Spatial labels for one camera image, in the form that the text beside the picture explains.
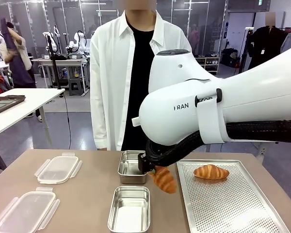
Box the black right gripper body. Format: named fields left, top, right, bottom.
left=137, top=152, right=156, bottom=176

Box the golden brown croissant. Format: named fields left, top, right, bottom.
left=193, top=164, right=230, bottom=181
left=150, top=166, right=178, bottom=194

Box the clear plastic clip lid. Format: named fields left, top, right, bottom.
left=34, top=152, right=83, bottom=184
left=0, top=187, right=61, bottom=233

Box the person's right forearm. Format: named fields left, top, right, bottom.
left=90, top=92, right=111, bottom=150

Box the stainless steel rectangular container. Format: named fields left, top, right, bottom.
left=107, top=185, right=151, bottom=233
left=117, top=150, right=148, bottom=184

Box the perforated metal baking tray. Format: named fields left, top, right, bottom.
left=176, top=159, right=291, bottom=233

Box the person in white shirt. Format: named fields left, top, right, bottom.
left=89, top=0, right=194, bottom=151

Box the grey plastic step stool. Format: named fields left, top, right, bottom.
left=68, top=79, right=85, bottom=97

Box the white shoe rack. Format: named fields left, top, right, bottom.
left=195, top=56, right=221, bottom=75

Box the white side table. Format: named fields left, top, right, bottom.
left=0, top=87, right=65, bottom=149

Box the white background work table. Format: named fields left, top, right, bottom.
left=38, top=57, right=90, bottom=96

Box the brown plastic tray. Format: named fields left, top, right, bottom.
left=0, top=95, right=26, bottom=115

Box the black pole with white top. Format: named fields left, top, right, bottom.
left=238, top=27, right=255, bottom=73

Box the person in purple apron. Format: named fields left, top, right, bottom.
left=0, top=17, right=43, bottom=122

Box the figure in black coat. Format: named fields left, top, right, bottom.
left=246, top=12, right=290, bottom=71

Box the black hanging power cable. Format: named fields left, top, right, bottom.
left=63, top=93, right=71, bottom=150

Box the black braided cable bundle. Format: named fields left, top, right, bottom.
left=145, top=119, right=291, bottom=168

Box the black camera pole stand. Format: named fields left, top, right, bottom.
left=45, top=33, right=62, bottom=90

